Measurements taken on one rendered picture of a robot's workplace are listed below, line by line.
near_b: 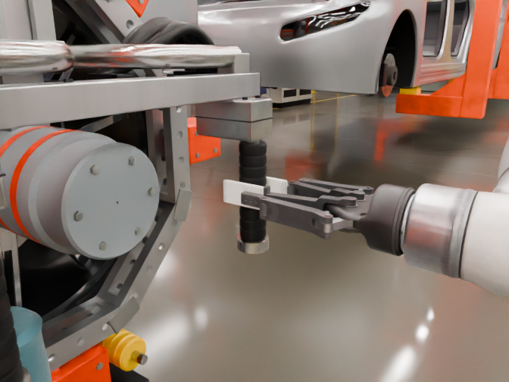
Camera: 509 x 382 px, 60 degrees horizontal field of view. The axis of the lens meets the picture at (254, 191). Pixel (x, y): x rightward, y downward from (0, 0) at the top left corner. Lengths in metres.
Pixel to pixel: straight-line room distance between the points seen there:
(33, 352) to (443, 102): 3.68
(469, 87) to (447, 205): 3.46
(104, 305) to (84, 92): 0.44
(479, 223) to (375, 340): 1.34
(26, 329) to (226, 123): 0.31
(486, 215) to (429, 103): 3.53
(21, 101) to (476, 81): 3.68
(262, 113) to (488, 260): 0.29
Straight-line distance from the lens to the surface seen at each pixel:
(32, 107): 0.38
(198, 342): 1.70
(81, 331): 0.72
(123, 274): 0.79
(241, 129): 0.54
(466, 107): 3.91
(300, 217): 0.48
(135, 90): 0.43
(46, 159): 0.50
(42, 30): 0.60
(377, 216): 0.47
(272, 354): 1.64
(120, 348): 0.81
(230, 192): 0.57
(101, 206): 0.48
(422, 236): 0.45
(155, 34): 0.58
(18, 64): 0.38
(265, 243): 0.59
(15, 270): 0.75
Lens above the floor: 1.00
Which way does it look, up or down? 17 degrees down
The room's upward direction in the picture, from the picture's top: straight up
